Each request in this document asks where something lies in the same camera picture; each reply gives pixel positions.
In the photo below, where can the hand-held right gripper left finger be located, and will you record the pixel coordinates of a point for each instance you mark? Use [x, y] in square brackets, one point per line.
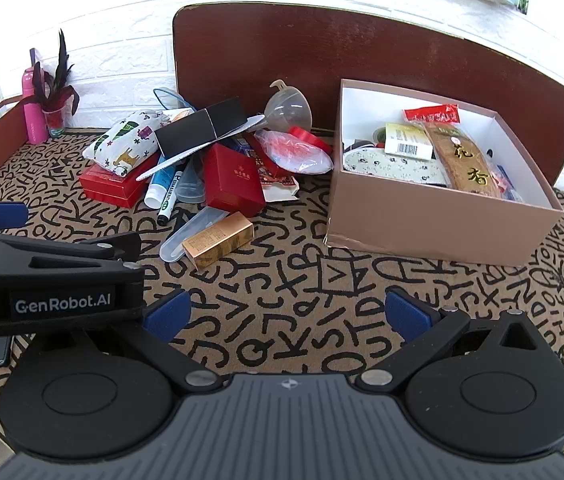
[167, 312]

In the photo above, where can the pink bottle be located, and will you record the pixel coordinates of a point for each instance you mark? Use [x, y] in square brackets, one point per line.
[32, 115]

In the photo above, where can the dark brown wooden board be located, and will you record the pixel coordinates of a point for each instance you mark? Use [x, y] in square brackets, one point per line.
[361, 45]

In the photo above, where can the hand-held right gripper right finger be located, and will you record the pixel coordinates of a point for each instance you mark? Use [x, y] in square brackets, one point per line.
[406, 312]

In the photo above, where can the green white barcode packet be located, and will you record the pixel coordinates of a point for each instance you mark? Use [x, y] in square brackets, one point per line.
[409, 147]

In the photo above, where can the long grey flat strip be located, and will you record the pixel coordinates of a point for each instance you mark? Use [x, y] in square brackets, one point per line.
[242, 127]

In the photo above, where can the clear plastic funnel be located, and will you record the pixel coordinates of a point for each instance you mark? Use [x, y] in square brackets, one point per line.
[289, 107]

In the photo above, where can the black cardboard box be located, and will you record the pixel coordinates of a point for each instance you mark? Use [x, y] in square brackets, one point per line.
[187, 132]

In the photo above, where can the red blue small packet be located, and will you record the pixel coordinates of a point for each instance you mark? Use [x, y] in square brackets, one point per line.
[504, 180]

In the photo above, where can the small tape roll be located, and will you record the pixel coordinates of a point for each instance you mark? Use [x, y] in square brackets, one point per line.
[377, 135]

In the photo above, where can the red plant in glass cup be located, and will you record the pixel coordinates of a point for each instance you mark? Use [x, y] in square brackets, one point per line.
[54, 120]

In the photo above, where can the animal-print fabric pouch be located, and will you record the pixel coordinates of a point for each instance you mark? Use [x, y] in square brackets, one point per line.
[122, 142]

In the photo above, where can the brown snack packet red top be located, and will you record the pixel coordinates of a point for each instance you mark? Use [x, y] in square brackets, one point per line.
[466, 165]

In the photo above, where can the gold box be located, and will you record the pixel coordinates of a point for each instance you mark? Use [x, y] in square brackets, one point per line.
[217, 240]

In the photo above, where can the clear plastic tube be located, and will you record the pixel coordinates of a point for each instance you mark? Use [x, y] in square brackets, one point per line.
[174, 250]

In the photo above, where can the white green marker pen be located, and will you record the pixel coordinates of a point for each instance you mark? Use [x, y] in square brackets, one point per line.
[169, 197]

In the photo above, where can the blue small box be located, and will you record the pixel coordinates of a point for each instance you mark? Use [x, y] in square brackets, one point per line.
[247, 147]

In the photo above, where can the red white card box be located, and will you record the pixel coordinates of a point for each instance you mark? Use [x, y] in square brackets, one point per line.
[277, 182]

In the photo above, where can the dark red gift box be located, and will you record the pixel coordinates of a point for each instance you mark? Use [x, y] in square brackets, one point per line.
[232, 185]

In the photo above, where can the clear plastic cup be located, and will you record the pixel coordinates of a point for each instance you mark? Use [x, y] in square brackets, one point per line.
[193, 187]

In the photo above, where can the red white plastic bag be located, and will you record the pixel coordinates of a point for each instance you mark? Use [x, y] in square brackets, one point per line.
[297, 157]

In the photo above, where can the pink-brown cardboard box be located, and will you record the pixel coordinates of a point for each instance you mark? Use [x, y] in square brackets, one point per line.
[436, 230]

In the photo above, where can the letter-print mat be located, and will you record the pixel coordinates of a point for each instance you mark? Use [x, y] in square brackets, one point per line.
[287, 280]

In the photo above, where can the white blue tube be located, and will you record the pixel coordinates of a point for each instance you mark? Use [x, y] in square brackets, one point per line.
[157, 187]

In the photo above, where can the white black-print pouch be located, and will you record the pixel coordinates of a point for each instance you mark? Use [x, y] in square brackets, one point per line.
[391, 167]

